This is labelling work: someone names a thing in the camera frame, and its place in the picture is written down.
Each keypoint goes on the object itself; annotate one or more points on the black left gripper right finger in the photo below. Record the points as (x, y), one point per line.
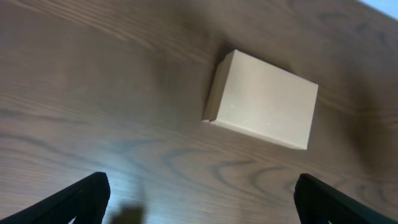
(318, 203)

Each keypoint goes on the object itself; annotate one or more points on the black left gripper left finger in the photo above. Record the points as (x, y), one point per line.
(82, 202)

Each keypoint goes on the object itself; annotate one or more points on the brown cardboard box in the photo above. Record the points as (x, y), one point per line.
(258, 99)

